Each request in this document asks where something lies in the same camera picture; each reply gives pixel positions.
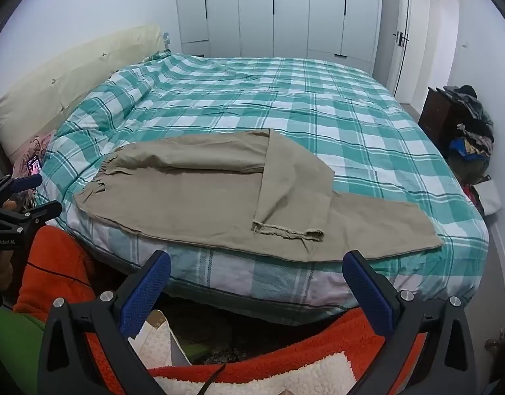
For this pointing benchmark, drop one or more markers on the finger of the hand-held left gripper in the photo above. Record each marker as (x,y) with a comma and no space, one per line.
(28,182)
(42,210)

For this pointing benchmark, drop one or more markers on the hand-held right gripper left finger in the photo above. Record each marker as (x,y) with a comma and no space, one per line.
(149,292)

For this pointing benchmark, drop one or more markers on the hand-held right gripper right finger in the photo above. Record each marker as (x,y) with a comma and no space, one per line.
(367,292)

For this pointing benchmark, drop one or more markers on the khaki pants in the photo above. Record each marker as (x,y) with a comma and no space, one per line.
(195,197)

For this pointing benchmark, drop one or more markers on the person's left hand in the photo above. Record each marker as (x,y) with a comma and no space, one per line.
(3,269)

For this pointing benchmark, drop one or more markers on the pink patterned pillow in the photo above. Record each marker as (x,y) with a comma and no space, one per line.
(38,144)

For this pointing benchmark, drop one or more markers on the orange and white fleece garment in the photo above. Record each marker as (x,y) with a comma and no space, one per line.
(59,263)

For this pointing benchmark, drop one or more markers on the green cloth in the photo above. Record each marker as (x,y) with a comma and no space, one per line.
(14,337)

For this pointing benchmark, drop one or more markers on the dark brown object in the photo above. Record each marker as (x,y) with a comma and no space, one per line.
(499,341)

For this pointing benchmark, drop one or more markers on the white bag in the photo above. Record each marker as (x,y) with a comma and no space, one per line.
(489,197)

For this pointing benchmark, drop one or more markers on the pile of clothes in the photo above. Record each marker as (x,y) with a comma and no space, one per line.
(474,148)

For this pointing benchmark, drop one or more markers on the green plaid duvet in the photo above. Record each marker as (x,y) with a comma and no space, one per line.
(318,111)

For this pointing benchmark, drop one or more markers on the dark wooden cabinet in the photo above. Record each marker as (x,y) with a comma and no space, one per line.
(437,111)

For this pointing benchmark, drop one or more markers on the white door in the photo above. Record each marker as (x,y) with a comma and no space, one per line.
(417,28)

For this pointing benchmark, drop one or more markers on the white wardrobe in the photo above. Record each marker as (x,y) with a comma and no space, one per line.
(256,8)

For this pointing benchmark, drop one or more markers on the wall socket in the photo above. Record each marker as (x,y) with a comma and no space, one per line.
(167,41)

